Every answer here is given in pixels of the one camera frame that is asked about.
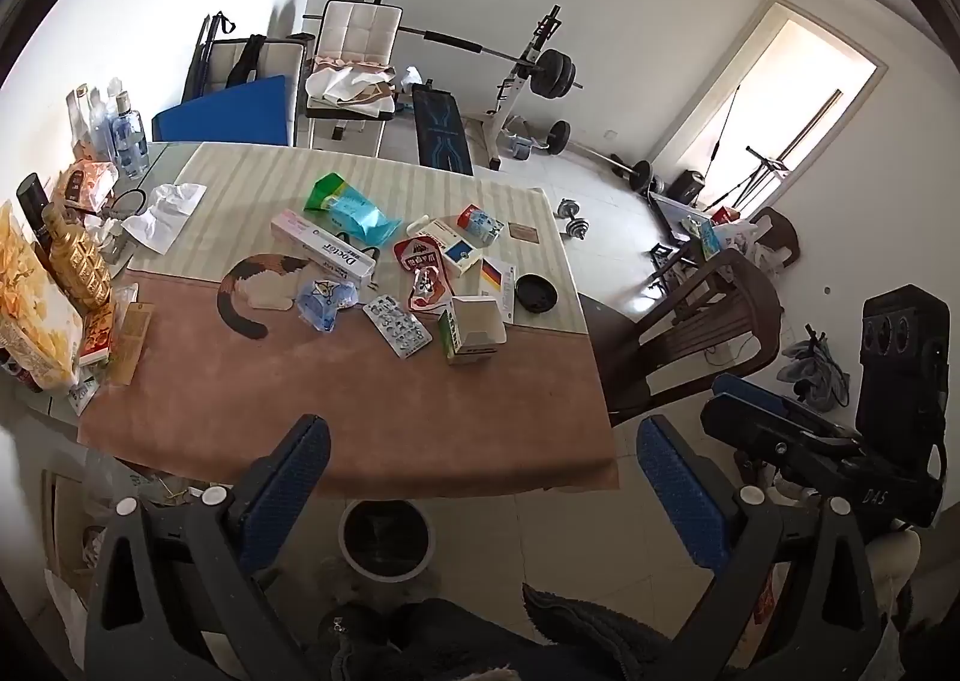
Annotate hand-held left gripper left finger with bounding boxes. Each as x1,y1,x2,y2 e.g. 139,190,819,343
84,414,332,681

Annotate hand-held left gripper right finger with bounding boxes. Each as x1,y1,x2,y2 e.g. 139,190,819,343
636,414,882,681

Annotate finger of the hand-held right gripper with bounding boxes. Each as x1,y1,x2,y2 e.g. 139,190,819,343
700,396,852,494
711,373,860,442

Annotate grey round waste bin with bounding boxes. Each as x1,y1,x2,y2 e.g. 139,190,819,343
337,499,437,584

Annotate blue plastic packaging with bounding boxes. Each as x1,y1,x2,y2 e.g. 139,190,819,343
295,276,359,332

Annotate silver blister pack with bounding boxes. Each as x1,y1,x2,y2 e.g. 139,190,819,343
363,292,434,359

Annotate black round lid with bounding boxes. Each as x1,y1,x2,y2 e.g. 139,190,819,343
516,274,558,314

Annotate green white carton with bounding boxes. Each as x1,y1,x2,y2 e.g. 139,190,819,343
437,295,507,367

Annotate white box flag print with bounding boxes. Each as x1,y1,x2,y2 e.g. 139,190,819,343
476,256,518,326

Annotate white blue medicine box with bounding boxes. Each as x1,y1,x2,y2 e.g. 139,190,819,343
420,220,481,277

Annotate person's right forearm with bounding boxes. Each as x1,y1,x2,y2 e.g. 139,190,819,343
862,527,922,652

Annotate cat print table mat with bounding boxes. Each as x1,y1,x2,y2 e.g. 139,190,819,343
77,141,622,491

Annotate white plastic bag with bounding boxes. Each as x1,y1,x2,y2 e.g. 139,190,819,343
716,212,781,269

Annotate dark brown chair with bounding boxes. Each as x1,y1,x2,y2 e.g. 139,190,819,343
750,206,802,273

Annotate black speaker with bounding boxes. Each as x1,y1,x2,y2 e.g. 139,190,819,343
667,169,706,206

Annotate gold flat box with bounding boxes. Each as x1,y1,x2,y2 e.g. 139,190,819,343
109,302,155,386

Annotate person's dark trousers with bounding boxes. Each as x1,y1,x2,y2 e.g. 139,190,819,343
319,583,676,681

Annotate black tripod stand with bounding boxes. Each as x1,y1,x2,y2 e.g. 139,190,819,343
720,145,788,209

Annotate red snack box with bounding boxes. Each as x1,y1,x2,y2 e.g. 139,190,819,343
77,302,117,363

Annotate white toothpaste box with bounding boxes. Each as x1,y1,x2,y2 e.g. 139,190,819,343
270,208,376,281

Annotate grey dumbbell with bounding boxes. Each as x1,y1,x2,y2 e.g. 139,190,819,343
556,199,591,239

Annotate red snack packet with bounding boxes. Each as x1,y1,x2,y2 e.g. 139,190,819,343
394,236,453,314

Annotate green blue snack bag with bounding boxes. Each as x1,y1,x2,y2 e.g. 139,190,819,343
304,172,404,243

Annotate doorway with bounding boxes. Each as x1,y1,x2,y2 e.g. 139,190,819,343
649,0,890,217

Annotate white crumpled tissue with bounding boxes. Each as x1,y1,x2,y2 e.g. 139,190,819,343
120,182,208,254

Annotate golden bottle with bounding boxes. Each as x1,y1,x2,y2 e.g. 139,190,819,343
41,201,113,311

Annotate yellow chip bag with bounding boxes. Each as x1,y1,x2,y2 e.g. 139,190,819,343
0,199,85,386

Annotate small floor barbell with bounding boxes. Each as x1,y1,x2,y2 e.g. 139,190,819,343
544,121,653,191

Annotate small blue white carton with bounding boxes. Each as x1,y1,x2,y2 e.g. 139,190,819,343
456,203,505,247

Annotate orange snack bag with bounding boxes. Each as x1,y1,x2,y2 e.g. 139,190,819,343
51,157,121,213

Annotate barbell with black plates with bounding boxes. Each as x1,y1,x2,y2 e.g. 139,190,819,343
304,13,586,101

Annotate white barbell rack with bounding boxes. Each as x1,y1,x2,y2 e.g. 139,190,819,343
465,6,563,172

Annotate black can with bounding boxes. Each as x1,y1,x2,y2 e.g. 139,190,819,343
16,173,57,254

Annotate black weight bench pad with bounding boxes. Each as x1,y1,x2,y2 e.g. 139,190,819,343
410,83,475,176

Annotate beige cloth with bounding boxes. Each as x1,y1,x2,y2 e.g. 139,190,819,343
304,55,398,119

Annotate white low chair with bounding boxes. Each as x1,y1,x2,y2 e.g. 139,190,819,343
202,36,308,149

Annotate black cloth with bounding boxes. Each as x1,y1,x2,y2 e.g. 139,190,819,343
225,34,269,89

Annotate clear glass bottle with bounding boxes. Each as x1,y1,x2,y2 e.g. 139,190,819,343
66,85,92,149

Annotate black folding stand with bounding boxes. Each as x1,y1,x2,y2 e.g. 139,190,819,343
191,12,237,101

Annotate white padded chair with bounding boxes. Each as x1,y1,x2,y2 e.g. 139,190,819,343
304,0,406,157

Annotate black cable loop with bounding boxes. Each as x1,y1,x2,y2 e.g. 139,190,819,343
101,187,151,221

